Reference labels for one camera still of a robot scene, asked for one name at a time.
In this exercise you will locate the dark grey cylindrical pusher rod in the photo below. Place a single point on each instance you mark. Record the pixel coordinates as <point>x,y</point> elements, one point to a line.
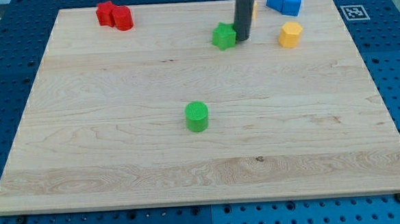
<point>243,13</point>

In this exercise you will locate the red cylinder block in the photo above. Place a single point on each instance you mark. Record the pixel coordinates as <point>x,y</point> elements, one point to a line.
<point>122,18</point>

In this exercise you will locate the yellow block behind rod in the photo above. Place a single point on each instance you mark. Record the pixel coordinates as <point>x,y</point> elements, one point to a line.
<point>254,10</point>

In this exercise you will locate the yellow hexagon block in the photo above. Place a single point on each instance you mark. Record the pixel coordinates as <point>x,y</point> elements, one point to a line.
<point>290,34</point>

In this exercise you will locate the black bolt front left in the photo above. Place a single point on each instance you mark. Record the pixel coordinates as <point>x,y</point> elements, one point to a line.
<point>22,219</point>

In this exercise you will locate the green cylinder block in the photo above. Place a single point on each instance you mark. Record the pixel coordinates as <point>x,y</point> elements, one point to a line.
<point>196,116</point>

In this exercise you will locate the green star block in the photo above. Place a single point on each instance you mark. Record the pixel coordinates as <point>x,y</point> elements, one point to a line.
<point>224,36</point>

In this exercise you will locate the white fiducial marker tag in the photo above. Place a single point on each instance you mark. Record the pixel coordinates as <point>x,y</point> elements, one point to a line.
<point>354,12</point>

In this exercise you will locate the red star block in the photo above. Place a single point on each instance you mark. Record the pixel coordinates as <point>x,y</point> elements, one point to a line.
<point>104,13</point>

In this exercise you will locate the blue cube block right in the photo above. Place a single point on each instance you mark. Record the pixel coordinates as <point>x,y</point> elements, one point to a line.
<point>291,7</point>

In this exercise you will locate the light wooden board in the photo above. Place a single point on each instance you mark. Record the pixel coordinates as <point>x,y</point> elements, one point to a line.
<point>159,116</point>

